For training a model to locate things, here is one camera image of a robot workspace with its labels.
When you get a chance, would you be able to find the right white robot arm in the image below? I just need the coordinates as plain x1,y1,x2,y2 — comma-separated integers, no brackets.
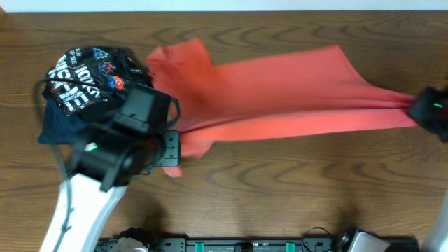
338,87,447,252

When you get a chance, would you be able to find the black printed folded shirt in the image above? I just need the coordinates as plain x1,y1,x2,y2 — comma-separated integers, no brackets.
43,46,152,123

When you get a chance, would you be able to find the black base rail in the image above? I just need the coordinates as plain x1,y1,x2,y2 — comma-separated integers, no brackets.
94,227,420,252

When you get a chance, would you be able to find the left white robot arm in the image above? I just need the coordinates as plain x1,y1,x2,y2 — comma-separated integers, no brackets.
41,124,181,251

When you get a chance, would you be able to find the navy blue folded shirt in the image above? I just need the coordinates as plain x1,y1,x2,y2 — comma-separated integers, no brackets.
37,100,88,144

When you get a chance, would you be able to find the orange red t-shirt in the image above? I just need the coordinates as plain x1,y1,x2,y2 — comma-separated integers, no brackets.
146,39,414,158

